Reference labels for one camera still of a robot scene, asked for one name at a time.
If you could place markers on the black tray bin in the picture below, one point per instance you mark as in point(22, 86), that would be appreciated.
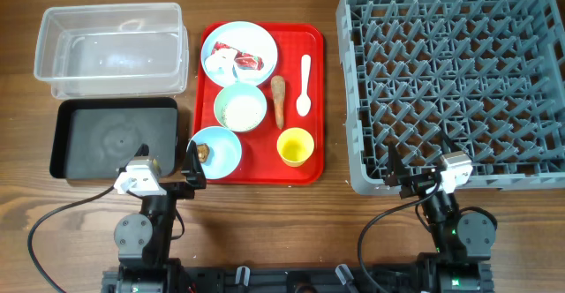
point(94, 138)

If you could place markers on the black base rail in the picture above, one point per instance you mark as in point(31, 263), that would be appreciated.
point(287, 280)

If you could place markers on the red white wrapper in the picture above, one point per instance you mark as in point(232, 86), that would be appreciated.
point(225, 61)

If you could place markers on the green bowl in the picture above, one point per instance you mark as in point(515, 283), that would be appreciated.
point(232, 91)

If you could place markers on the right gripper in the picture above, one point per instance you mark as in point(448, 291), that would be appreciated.
point(395, 166)

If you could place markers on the brown food scrap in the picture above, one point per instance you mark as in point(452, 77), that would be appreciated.
point(203, 151)

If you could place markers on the clear plastic bin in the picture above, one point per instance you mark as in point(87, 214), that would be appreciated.
point(113, 50)

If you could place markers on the grey dishwasher rack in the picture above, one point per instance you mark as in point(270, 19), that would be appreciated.
point(487, 73)

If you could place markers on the white plastic spoon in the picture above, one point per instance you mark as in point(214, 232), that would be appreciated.
point(303, 103)

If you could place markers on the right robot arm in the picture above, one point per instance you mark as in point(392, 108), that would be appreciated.
point(463, 237)

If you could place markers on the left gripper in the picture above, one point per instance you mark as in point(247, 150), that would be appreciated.
point(182, 191)

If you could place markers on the red serving tray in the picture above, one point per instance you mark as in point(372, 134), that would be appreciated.
point(260, 163)

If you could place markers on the white rice pile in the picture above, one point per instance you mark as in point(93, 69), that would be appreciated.
point(242, 112)

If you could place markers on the yellow cup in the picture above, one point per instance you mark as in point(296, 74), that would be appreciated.
point(295, 146)

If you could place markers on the small light blue bowl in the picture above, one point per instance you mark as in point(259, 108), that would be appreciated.
point(225, 151)

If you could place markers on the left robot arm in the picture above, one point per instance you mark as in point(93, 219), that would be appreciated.
point(143, 239)

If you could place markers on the large light blue plate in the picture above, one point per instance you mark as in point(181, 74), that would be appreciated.
point(246, 37)

